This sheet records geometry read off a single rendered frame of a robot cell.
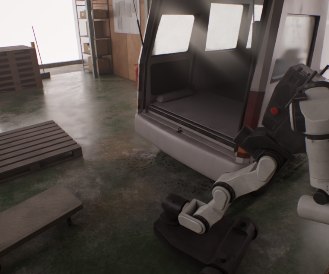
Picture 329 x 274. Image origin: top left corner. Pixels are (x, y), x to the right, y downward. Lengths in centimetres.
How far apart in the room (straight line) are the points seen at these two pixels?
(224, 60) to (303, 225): 228
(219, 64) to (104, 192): 223
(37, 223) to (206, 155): 138
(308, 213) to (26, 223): 182
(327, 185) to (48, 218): 181
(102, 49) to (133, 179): 527
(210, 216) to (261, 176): 51
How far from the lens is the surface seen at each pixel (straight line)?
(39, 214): 214
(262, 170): 131
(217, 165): 202
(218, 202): 152
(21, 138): 367
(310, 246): 226
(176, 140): 227
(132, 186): 254
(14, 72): 655
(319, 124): 68
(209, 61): 341
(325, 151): 69
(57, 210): 212
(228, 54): 370
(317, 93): 76
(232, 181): 145
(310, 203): 77
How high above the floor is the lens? 154
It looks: 26 degrees down
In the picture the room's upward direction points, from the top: straight up
